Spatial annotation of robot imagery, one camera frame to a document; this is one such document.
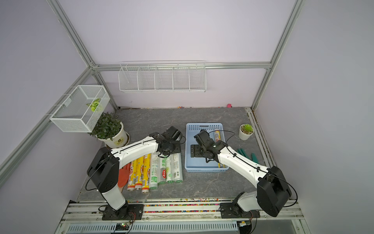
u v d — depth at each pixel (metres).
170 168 0.84
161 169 0.84
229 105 1.24
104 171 0.46
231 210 0.74
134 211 0.74
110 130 0.88
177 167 0.85
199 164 0.89
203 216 0.74
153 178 0.81
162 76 0.99
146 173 0.83
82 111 0.83
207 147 0.62
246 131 0.96
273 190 0.41
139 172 0.84
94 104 0.82
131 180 0.80
